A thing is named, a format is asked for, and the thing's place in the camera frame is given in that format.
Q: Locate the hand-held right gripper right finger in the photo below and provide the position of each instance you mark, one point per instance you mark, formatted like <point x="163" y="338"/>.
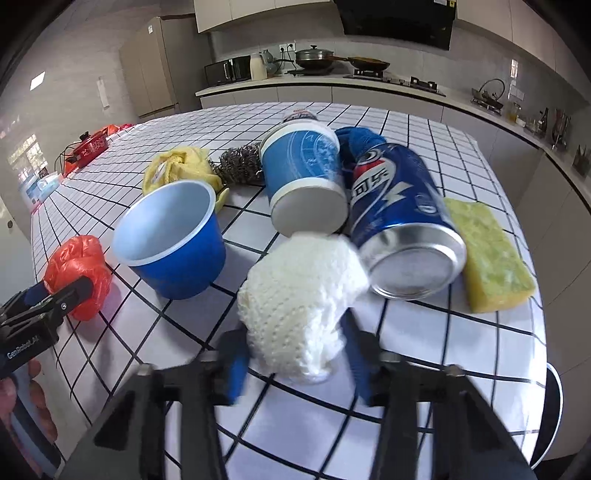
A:
<point x="359" y="367"/>

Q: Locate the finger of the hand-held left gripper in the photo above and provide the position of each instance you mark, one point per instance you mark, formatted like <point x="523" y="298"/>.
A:
<point x="69" y="295"/>
<point x="34" y="293"/>

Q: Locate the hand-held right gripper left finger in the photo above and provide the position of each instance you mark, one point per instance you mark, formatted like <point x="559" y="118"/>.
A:
<point x="234" y="371"/>

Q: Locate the red plastic bag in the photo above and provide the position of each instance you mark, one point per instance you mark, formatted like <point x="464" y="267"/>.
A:
<point x="74" y="258"/>

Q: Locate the white knit cloth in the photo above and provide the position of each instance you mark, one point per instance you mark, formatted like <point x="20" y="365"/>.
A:
<point x="295" y="295"/>

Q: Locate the blue and white plastic packet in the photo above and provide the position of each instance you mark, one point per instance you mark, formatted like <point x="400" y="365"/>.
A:
<point x="300" y="116"/>

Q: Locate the person's left hand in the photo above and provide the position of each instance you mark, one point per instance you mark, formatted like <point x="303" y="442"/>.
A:
<point x="44" y="401"/>

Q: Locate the white checked tablecloth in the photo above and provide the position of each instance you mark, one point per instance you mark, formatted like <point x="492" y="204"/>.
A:
<point x="415" y="346"/>

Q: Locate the blue tissue pack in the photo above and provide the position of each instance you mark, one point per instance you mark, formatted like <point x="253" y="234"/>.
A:
<point x="41" y="184"/>

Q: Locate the blue plastic cup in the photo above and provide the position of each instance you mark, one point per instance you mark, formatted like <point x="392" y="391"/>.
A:
<point x="184" y="267"/>

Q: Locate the red electric pot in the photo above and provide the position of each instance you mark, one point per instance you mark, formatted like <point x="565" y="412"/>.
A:
<point x="90" y="147"/>

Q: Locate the yellow sponge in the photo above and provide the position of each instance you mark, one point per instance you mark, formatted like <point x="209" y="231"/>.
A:
<point x="489" y="258"/>

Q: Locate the yellow cloth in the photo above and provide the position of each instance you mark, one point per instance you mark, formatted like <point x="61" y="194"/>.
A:
<point x="178" y="164"/>

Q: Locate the blue soda can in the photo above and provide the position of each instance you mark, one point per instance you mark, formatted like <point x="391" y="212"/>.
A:
<point x="392" y="198"/>

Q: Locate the red orange package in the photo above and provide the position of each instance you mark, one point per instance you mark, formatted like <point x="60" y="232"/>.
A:
<point x="113" y="129"/>

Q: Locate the steel wool scrubber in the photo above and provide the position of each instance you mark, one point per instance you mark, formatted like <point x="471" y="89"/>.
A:
<point x="238" y="164"/>

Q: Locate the blue paper cup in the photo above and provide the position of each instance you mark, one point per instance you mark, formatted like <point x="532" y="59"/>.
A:
<point x="300" y="161"/>

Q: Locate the blue cloth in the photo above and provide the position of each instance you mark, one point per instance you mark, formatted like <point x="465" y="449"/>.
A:
<point x="358" y="138"/>

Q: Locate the beige refrigerator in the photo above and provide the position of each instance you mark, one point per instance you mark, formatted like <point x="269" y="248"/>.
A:
<point x="150" y="69"/>

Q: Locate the black microwave oven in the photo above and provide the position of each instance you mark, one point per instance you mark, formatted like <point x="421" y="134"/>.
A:
<point x="226" y="71"/>

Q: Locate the gas stove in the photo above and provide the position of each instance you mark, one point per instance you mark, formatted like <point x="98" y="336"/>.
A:
<point x="406" y="83"/>

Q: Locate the white kettle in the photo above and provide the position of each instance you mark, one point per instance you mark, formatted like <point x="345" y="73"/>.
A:
<point x="257" y="67"/>

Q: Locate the glass jar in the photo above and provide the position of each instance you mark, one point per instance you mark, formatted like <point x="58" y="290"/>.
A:
<point x="514" y="112"/>

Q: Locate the black induction cooker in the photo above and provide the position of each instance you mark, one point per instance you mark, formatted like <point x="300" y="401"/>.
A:
<point x="307" y="71"/>

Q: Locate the frying pan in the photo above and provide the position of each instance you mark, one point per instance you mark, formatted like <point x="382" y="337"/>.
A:
<point x="369" y="63"/>

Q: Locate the utensil holder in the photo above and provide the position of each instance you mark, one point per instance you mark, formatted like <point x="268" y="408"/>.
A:
<point x="582" y="161"/>

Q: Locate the dark glass bottle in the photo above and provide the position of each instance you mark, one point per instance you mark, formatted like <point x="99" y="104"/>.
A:
<point x="544" y="123"/>

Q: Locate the teal ceramic jar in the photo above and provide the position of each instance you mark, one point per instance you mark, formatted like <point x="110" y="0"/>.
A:
<point x="271" y="62"/>

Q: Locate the wok with glass lid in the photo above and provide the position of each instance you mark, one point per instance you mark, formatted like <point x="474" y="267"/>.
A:
<point x="314" y="57"/>

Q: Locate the black range hood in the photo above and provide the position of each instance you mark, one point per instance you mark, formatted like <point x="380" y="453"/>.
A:
<point x="397" y="21"/>

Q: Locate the wall outlet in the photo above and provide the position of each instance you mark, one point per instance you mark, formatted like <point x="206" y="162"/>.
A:
<point x="287" y="46"/>

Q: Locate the upper wall cabinets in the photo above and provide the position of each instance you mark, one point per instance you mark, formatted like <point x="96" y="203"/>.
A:
<point x="258" y="14"/>

